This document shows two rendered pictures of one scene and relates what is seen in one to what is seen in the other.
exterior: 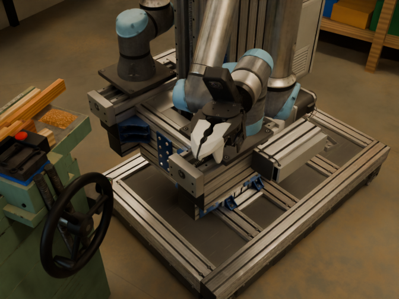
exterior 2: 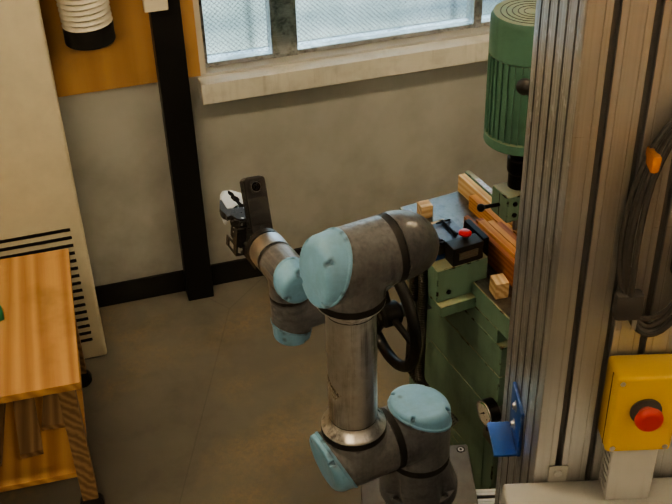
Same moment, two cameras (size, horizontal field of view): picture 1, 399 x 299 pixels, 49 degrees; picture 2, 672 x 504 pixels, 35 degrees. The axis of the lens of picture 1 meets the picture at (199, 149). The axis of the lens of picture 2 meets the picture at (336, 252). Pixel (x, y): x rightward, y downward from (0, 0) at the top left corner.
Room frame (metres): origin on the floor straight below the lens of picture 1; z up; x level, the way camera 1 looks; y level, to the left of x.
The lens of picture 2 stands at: (1.97, -1.26, 2.38)
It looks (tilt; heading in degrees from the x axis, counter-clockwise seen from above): 35 degrees down; 132
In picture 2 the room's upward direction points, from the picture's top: 2 degrees counter-clockwise
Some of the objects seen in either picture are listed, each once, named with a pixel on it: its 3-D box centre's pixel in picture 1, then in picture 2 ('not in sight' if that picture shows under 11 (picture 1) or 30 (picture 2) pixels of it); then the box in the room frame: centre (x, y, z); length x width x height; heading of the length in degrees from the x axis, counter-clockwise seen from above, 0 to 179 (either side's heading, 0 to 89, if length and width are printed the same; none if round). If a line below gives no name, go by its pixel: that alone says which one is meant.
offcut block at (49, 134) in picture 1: (45, 139); (499, 286); (0.95, 0.44, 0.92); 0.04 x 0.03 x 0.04; 145
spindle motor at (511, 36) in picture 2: not in sight; (527, 77); (0.87, 0.62, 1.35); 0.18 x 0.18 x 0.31
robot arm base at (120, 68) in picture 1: (135, 60); not in sight; (1.49, 0.24, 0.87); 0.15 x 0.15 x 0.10
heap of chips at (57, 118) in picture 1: (57, 116); not in sight; (1.08, 0.44, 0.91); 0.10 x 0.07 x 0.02; 66
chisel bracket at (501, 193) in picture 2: not in sight; (524, 200); (0.88, 0.64, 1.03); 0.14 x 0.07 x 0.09; 66
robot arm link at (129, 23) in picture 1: (133, 31); not in sight; (1.49, 0.24, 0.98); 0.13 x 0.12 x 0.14; 147
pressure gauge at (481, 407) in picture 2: (103, 186); (489, 413); (1.02, 0.32, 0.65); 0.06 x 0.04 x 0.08; 156
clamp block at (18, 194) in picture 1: (29, 177); (447, 264); (0.81, 0.44, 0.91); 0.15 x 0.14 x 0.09; 156
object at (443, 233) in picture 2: (24, 155); (448, 240); (0.81, 0.44, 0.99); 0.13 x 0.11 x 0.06; 156
